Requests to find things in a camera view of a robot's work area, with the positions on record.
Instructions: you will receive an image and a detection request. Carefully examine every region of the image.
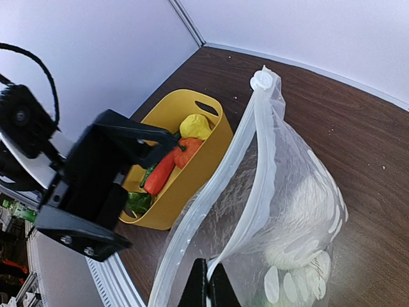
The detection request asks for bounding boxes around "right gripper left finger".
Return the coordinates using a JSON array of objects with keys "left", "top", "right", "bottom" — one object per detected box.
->
[{"left": 178, "top": 258, "right": 208, "bottom": 307}]

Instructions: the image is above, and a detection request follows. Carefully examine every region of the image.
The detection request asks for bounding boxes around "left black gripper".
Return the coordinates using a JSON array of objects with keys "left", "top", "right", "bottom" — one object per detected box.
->
[{"left": 35, "top": 109, "right": 179, "bottom": 262}]

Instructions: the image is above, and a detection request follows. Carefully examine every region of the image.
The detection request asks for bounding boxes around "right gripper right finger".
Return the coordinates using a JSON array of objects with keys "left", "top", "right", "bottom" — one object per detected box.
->
[{"left": 209, "top": 264, "right": 241, "bottom": 307}]

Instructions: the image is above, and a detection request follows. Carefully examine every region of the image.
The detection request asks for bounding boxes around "orange toy pumpkin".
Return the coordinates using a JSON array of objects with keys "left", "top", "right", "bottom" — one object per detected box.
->
[{"left": 173, "top": 138, "right": 203, "bottom": 169}]

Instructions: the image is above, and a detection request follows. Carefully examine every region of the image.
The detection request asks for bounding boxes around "polka dot zip bag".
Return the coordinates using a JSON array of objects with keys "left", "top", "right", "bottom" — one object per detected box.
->
[{"left": 148, "top": 68, "right": 348, "bottom": 306}]

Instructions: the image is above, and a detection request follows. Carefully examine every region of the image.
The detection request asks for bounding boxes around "white toy radish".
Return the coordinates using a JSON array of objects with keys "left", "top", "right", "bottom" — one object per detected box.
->
[{"left": 265, "top": 177, "right": 343, "bottom": 270}]

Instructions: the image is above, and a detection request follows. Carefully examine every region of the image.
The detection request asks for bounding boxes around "green toy lettuce leaf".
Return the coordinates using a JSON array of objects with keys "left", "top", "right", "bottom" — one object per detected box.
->
[{"left": 124, "top": 192, "right": 152, "bottom": 219}]

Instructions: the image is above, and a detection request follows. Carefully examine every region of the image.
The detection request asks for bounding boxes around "dark green toy cucumber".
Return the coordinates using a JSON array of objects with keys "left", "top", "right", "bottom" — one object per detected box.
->
[{"left": 139, "top": 163, "right": 158, "bottom": 189}]

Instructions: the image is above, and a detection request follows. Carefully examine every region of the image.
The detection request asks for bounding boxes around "orange toy carrot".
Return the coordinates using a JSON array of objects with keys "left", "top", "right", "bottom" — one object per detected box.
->
[{"left": 144, "top": 151, "right": 175, "bottom": 195}]

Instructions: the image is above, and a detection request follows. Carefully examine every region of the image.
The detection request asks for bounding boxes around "yellow plastic basket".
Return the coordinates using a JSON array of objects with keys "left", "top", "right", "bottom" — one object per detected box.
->
[{"left": 119, "top": 90, "right": 233, "bottom": 230}]

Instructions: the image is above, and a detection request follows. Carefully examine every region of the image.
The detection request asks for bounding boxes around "yellow toy pepper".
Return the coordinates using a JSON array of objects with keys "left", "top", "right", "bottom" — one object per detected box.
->
[{"left": 179, "top": 114, "right": 212, "bottom": 141}]

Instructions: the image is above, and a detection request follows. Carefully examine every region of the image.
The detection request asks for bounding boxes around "front aluminium rail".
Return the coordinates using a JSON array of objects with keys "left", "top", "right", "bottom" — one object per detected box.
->
[{"left": 25, "top": 221, "right": 146, "bottom": 306}]

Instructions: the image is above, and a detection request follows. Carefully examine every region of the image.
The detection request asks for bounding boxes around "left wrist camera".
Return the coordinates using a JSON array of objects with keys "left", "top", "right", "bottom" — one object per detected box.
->
[{"left": 1, "top": 84, "right": 60, "bottom": 161}]

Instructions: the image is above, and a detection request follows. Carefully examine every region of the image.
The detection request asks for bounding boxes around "left aluminium frame post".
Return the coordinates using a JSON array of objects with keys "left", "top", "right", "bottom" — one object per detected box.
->
[{"left": 168, "top": 0, "right": 206, "bottom": 48}]

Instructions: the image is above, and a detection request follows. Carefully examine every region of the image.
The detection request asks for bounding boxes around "left black cable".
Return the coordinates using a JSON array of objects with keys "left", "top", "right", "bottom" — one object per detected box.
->
[{"left": 0, "top": 42, "right": 61, "bottom": 124}]

